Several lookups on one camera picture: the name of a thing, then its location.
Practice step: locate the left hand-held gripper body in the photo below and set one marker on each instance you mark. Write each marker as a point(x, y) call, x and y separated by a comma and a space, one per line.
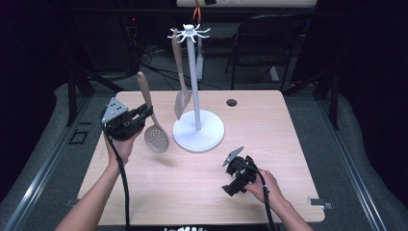
point(120, 125)

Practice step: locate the white power strip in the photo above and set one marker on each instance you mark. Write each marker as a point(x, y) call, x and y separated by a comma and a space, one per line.
point(274, 74)

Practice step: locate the black folding chair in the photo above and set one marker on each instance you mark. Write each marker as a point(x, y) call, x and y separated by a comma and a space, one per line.
point(266, 35)

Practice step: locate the person's left hand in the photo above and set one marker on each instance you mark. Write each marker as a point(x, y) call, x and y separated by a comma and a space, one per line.
point(123, 149)

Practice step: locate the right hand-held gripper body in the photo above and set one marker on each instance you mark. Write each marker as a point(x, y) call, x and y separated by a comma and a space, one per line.
point(240, 170)

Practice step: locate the grey table bracket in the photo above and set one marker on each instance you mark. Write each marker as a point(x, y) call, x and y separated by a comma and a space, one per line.
point(72, 202)
point(320, 203)

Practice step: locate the person's right hand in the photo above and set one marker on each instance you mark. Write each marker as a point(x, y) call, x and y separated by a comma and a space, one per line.
point(266, 187)

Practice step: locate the beige solid spatula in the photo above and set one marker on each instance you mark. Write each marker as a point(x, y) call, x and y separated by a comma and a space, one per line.
point(183, 99)

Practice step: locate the dark equipment with red light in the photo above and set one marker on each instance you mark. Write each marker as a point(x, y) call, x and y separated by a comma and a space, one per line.
point(132, 38)

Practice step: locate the black tape square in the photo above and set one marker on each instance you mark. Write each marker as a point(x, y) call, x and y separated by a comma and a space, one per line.
point(78, 137)

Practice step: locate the black metal stand frame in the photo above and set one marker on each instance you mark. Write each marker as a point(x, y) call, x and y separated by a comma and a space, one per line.
point(72, 96)
point(334, 102)

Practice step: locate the white object at picture edge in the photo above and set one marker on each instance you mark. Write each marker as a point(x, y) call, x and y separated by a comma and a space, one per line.
point(184, 229)

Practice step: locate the white utensil rack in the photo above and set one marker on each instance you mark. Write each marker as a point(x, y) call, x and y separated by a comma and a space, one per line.
point(198, 131)

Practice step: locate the aluminium floor rail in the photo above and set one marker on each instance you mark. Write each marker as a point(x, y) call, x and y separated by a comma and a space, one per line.
point(352, 179)
point(41, 183)

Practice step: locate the beige round skimmer spoon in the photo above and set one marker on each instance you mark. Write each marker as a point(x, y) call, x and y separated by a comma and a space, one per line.
point(156, 136)

